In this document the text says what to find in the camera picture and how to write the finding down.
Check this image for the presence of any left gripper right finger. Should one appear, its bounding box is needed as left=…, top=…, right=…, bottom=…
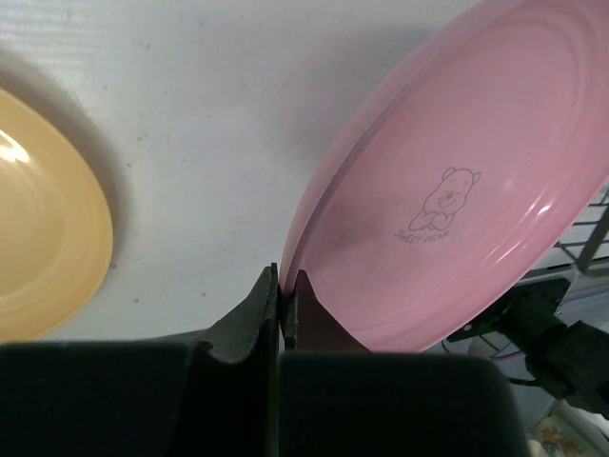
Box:
left=278, top=271, right=528, bottom=456

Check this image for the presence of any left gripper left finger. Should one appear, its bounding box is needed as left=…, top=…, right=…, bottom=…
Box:
left=1, top=266, right=279, bottom=456

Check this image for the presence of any pink plastic plate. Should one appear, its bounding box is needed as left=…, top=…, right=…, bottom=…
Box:
left=280, top=1, right=608, bottom=352

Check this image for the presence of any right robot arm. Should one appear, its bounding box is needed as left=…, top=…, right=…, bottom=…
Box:
left=522, top=321, right=608, bottom=417

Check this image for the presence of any orange plastic plate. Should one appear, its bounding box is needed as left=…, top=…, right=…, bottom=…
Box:
left=1, top=90, right=113, bottom=343

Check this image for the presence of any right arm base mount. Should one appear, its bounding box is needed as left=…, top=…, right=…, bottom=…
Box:
left=447, top=278, right=570, bottom=354

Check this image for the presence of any black wire dish rack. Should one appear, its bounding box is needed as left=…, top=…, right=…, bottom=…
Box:
left=553, top=184, right=608, bottom=277

